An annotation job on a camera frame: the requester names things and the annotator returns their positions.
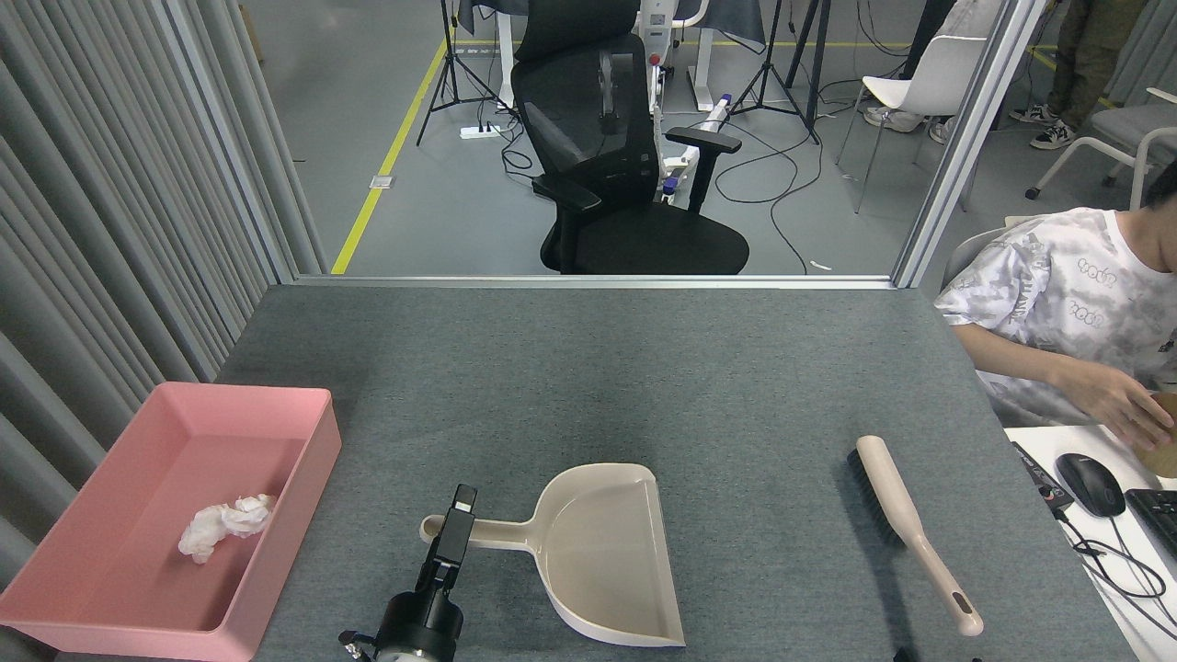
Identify beige plastic dustpan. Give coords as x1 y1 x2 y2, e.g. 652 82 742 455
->
419 462 687 647

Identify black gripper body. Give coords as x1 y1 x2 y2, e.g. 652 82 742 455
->
372 591 463 662

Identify black computer mouse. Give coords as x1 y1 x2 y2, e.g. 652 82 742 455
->
1055 452 1127 519

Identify black mouse cable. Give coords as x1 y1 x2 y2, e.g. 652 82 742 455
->
1048 501 1177 645

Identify grey chair white frame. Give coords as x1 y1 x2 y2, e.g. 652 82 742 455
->
1025 87 1177 212

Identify white blue wheeled device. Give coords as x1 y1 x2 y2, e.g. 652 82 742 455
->
644 53 735 205

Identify black mesh office chair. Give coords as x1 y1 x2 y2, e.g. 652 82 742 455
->
510 0 750 276

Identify person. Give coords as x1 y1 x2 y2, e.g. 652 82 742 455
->
933 156 1177 451
863 0 1012 145
1010 0 1150 151

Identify white plastic chair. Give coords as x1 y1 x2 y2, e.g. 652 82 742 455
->
835 35 989 215

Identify grey chair backrest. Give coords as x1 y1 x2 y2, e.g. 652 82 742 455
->
943 227 1008 286

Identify black tripod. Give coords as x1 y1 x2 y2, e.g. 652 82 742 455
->
416 0 502 148
731 0 833 146

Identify person's hand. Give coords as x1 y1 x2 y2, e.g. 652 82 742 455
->
1057 363 1173 451

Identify white desk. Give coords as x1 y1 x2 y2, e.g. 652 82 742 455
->
1002 423 1177 662

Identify beige hand brush black bristles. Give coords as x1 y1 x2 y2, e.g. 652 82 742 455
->
846 435 985 638

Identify pink plastic bin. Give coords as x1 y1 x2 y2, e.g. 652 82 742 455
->
0 382 342 662

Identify silver table edge rail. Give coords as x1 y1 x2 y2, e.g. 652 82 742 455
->
294 274 897 291

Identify black keyboard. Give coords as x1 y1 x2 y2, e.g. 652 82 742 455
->
1124 488 1177 560

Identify grey pleated curtain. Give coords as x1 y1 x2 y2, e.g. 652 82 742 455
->
0 0 328 662

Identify small black flat device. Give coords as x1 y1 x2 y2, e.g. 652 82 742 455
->
1010 441 1075 512

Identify round wooden disc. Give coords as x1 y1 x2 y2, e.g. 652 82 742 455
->
1136 393 1177 479

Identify white tissue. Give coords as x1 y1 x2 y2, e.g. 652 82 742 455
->
225 494 278 540
177 504 231 565

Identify white desk frame dark cover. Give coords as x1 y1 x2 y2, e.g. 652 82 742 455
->
457 0 769 113

